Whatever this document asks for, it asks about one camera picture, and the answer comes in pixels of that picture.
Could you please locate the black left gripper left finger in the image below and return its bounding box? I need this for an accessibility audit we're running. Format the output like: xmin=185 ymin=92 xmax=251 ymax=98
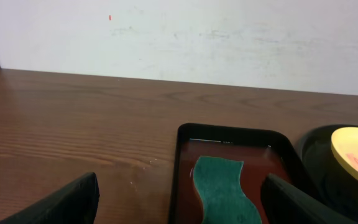
xmin=0 ymin=172 xmax=100 ymax=224

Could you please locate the green scouring sponge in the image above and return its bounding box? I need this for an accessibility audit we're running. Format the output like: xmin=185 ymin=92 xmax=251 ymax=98
xmin=193 ymin=156 xmax=262 ymax=224

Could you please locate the black rectangular water tray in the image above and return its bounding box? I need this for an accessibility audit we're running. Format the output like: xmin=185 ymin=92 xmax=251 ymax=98
xmin=168 ymin=123 xmax=321 ymax=223

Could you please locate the round black serving tray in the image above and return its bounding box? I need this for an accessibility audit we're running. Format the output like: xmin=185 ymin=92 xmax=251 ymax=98
xmin=296 ymin=124 xmax=358 ymax=223

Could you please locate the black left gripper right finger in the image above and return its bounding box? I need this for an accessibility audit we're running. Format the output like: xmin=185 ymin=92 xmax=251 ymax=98
xmin=260 ymin=174 xmax=357 ymax=224

